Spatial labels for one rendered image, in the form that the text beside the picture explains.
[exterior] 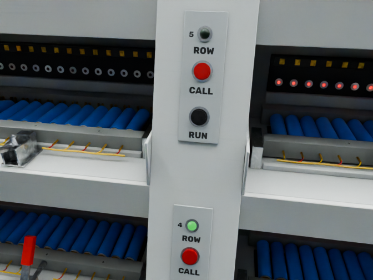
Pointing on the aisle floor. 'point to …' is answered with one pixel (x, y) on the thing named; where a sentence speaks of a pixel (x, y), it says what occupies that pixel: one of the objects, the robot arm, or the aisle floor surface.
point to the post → (227, 106)
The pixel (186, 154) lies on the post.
